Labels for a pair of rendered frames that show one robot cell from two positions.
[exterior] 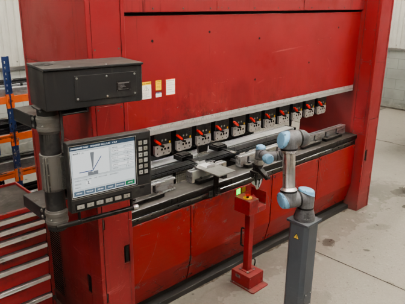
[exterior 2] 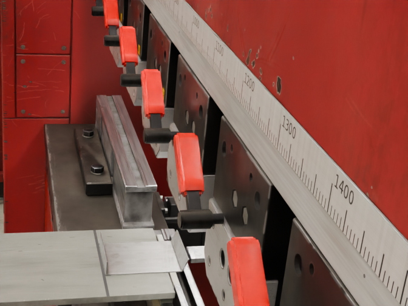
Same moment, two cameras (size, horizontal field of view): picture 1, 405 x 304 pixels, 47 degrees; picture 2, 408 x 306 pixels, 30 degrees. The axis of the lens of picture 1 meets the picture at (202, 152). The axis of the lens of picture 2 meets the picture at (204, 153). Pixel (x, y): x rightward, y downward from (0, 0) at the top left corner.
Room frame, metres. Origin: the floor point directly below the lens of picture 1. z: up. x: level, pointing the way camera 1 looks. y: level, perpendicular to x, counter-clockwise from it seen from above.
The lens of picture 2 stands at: (4.00, -0.84, 1.58)
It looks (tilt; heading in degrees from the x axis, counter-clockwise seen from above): 23 degrees down; 118
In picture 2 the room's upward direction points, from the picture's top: 6 degrees clockwise
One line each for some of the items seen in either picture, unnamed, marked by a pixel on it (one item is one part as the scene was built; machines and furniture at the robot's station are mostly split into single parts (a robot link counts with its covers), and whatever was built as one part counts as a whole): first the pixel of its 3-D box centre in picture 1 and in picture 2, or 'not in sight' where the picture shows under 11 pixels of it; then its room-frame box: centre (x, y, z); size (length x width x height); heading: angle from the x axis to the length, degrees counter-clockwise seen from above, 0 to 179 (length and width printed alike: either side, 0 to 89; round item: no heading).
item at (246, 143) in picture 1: (212, 152); not in sight; (4.01, -0.09, 0.93); 2.30 x 0.14 x 0.10; 133
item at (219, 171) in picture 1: (215, 169); (72, 265); (3.42, -0.10, 1.00); 0.26 x 0.18 x 0.01; 43
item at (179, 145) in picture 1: (180, 137); (157, 45); (3.37, 0.16, 1.26); 0.15 x 0.09 x 0.17; 133
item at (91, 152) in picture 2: (145, 198); (91, 159); (3.07, 0.40, 0.89); 0.30 x 0.05 x 0.03; 133
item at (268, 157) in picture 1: (268, 157); not in sight; (3.34, -0.49, 1.13); 0.11 x 0.11 x 0.08; 20
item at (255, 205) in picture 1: (250, 199); not in sight; (3.41, -0.38, 0.75); 0.20 x 0.16 x 0.18; 134
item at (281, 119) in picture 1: (280, 113); not in sight; (4.19, -0.71, 1.26); 0.15 x 0.09 x 0.17; 133
